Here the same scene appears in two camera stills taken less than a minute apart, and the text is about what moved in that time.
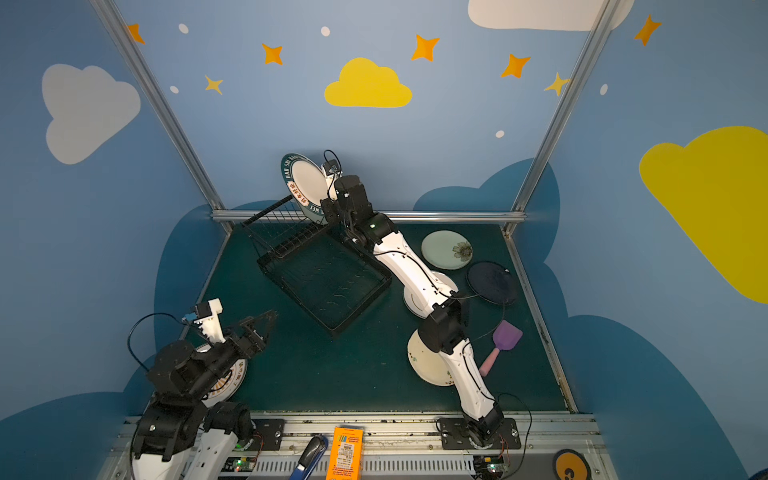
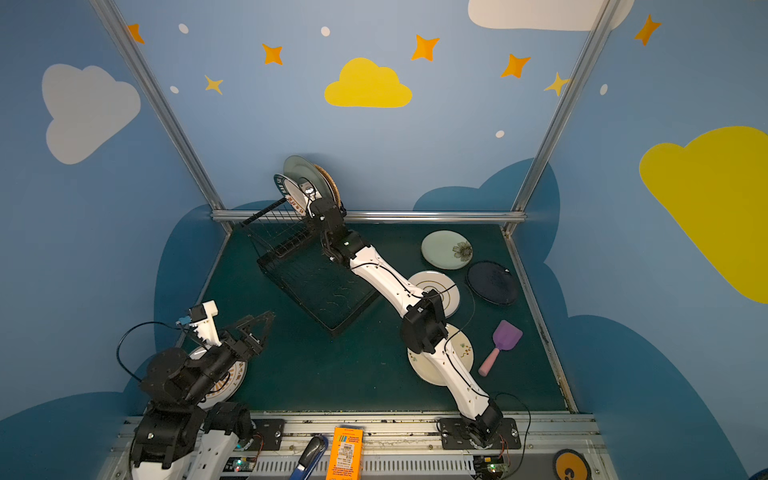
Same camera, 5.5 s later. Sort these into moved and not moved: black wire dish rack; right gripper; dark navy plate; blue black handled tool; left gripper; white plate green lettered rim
Moved: white plate green lettered rim; right gripper
Not moved: blue black handled tool; left gripper; black wire dish rack; dark navy plate
